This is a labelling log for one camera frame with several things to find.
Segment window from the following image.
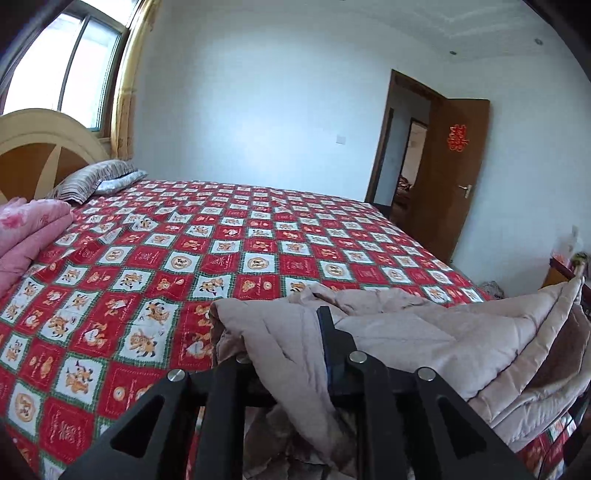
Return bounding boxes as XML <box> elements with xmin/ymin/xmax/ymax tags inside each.
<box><xmin>0</xmin><ymin>0</ymin><xmax>141</xmax><ymax>140</ymax></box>

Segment red paper door decoration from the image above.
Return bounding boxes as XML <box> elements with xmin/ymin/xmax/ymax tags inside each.
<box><xmin>445</xmin><ymin>123</ymin><xmax>467</xmax><ymax>152</ymax></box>

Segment brown wooden door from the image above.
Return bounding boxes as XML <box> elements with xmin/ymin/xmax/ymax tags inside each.
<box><xmin>410</xmin><ymin>98</ymin><xmax>491</xmax><ymax>265</ymax></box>

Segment dark striped pillow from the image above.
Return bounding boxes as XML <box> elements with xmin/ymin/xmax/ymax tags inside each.
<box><xmin>45</xmin><ymin>159</ymin><xmax>140</xmax><ymax>205</ymax></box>

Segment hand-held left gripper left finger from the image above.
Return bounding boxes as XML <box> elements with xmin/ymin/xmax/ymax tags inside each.
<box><xmin>59</xmin><ymin>354</ymin><xmax>252</xmax><ymax>480</ymax></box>

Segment red checkered printed bedspread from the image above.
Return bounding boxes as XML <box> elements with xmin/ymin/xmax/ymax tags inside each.
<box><xmin>0</xmin><ymin>179</ymin><xmax>575</xmax><ymax>480</ymax></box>

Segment brown wooden dresser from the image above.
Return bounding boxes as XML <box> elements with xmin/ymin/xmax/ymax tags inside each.
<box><xmin>542</xmin><ymin>257</ymin><xmax>591</xmax><ymax>320</ymax></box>

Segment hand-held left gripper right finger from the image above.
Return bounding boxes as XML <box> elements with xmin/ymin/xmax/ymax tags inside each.
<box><xmin>316</xmin><ymin>305</ymin><xmax>534</xmax><ymax>480</ymax></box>

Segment narrow yellow patterned curtain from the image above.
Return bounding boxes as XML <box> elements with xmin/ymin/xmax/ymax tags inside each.
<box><xmin>109</xmin><ymin>0</ymin><xmax>161</xmax><ymax>161</ymax></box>

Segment pink folded quilt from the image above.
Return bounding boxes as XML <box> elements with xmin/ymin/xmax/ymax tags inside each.
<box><xmin>0</xmin><ymin>197</ymin><xmax>77</xmax><ymax>301</ymax></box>

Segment light patterned pillow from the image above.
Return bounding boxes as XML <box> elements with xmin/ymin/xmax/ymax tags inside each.
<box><xmin>94</xmin><ymin>170</ymin><xmax>148</xmax><ymax>194</ymax></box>

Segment wooden bed headboard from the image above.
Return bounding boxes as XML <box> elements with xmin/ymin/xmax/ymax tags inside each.
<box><xmin>0</xmin><ymin>108</ymin><xmax>112</xmax><ymax>205</ymax></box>

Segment pale pink quilted down jacket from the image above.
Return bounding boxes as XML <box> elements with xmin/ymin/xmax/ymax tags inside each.
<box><xmin>210</xmin><ymin>276</ymin><xmax>591</xmax><ymax>480</ymax></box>

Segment brown door frame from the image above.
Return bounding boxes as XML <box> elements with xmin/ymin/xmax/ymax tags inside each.
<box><xmin>364</xmin><ymin>69</ymin><xmax>450</xmax><ymax>219</ymax></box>

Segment dark cloth bundle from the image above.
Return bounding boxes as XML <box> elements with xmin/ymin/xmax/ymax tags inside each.
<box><xmin>477</xmin><ymin>280</ymin><xmax>507</xmax><ymax>299</ymax></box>

